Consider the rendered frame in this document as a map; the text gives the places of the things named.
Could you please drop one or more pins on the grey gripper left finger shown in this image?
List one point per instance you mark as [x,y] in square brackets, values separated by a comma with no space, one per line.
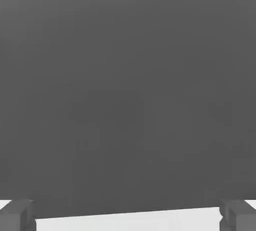
[16,215]

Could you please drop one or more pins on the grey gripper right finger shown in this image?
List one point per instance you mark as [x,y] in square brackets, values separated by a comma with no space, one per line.
[238,217]

